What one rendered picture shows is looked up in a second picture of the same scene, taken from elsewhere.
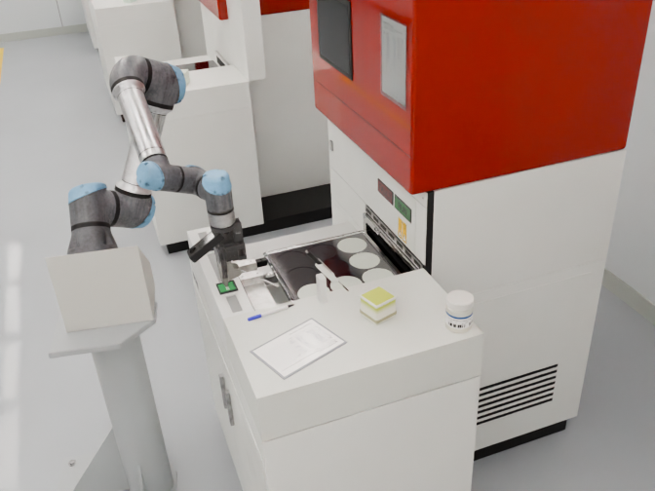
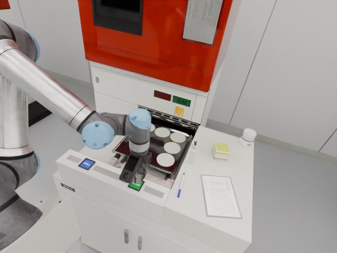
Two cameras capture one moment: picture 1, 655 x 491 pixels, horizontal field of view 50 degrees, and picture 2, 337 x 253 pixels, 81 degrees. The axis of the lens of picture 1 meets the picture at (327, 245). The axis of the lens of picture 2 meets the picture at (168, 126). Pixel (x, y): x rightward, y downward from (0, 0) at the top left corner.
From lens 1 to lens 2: 1.58 m
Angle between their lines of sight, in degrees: 46
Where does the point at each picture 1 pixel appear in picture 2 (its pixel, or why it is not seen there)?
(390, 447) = not seen: hidden behind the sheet
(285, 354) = (221, 204)
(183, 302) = not seen: outside the picture
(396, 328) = (232, 158)
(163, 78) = (23, 39)
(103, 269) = (41, 235)
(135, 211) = (29, 168)
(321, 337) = (219, 182)
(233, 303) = (152, 192)
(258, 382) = (236, 231)
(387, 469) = not seen: hidden behind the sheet
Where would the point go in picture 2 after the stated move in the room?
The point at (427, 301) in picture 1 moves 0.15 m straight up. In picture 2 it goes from (221, 139) to (229, 119)
